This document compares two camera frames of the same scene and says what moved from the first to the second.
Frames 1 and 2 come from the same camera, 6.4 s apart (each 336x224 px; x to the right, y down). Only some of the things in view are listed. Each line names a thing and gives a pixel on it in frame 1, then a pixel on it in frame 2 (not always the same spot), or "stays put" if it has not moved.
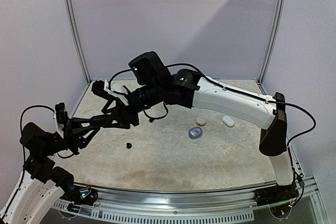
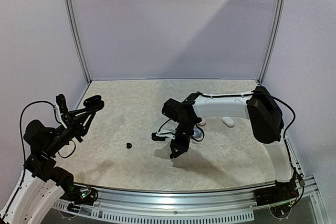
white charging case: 228,121 stays put
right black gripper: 126,114 to 180,140
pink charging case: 201,121 stays put
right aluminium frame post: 281,14 stays put
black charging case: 98,120 to 94,102
